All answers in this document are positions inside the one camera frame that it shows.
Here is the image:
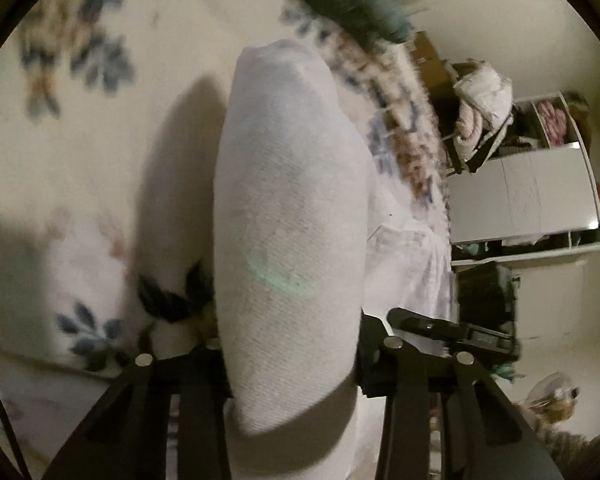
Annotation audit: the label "white wardrobe shelf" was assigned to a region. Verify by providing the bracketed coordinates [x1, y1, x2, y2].
[448, 92, 600, 266]

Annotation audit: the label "white pants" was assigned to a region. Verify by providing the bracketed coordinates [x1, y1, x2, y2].
[213, 40, 451, 479]

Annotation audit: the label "pink folded blanket on shelf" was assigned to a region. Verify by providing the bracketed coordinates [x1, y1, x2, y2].
[535, 100, 567, 146]

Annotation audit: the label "floral bed quilt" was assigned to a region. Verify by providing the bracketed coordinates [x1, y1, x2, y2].
[0, 0, 451, 477]

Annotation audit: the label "brown cardboard box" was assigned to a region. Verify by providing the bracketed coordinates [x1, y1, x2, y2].
[410, 32, 455, 100]

